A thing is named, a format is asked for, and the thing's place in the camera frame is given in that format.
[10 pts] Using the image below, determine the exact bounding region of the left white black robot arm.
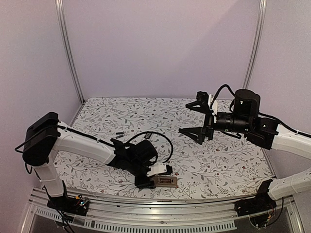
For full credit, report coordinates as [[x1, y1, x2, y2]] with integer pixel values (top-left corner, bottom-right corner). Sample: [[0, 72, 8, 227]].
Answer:
[[15, 112, 157, 211]]

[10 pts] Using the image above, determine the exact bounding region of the floral patterned table mat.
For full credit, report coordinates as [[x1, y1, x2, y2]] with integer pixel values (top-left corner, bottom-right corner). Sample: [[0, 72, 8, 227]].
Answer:
[[54, 98, 274, 200]]

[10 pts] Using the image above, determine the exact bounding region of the long white remote control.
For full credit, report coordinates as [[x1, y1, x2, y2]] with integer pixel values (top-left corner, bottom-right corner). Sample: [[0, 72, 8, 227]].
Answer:
[[144, 133, 154, 140]]

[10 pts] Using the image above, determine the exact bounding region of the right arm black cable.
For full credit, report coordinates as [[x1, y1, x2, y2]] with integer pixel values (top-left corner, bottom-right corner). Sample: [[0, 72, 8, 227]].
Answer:
[[211, 84, 236, 102]]

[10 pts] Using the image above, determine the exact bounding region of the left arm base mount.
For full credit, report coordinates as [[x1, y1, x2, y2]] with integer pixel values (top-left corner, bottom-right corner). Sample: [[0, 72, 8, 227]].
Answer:
[[46, 181, 89, 216]]

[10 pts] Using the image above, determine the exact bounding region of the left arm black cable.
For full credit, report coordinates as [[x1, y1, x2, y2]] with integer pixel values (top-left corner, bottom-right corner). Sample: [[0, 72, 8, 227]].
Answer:
[[126, 131, 173, 163]]

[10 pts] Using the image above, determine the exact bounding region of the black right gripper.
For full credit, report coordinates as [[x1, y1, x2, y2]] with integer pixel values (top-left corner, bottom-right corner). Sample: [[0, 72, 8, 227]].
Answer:
[[179, 99, 251, 144]]

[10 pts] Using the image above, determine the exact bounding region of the white air conditioner remote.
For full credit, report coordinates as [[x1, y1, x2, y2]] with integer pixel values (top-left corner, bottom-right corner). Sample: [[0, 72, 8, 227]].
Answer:
[[151, 176, 178, 188]]

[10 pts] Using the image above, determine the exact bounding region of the aluminium frame post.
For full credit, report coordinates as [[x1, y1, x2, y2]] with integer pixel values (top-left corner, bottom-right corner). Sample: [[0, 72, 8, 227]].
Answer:
[[55, 0, 85, 103], [242, 0, 267, 89]]

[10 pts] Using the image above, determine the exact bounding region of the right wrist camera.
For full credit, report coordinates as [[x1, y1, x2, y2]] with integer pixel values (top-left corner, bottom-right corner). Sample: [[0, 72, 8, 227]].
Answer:
[[196, 91, 218, 116]]

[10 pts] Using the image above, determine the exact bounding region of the left aluminium frame post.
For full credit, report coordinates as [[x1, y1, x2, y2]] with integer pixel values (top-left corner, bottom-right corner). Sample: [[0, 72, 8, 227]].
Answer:
[[55, 0, 85, 103]]

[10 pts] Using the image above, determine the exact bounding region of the right aluminium frame post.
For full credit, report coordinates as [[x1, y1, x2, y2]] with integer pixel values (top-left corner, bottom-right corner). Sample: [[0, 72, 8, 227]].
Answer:
[[242, 0, 267, 89]]

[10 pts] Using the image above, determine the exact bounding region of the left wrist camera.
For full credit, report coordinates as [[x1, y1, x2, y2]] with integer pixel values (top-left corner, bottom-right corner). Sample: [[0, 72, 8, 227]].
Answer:
[[146, 163, 173, 177]]

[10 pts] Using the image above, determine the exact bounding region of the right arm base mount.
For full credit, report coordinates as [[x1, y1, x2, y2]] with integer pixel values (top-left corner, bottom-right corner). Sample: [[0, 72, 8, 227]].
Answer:
[[234, 190, 276, 216]]

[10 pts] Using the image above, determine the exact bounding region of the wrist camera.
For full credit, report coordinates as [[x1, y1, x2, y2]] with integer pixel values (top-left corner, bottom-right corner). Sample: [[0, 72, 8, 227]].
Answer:
[[196, 91, 218, 116], [146, 163, 173, 177]]

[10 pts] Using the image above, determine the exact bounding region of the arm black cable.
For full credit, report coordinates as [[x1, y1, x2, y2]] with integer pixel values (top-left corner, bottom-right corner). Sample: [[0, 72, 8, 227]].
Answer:
[[126, 131, 173, 163], [211, 84, 236, 102]]

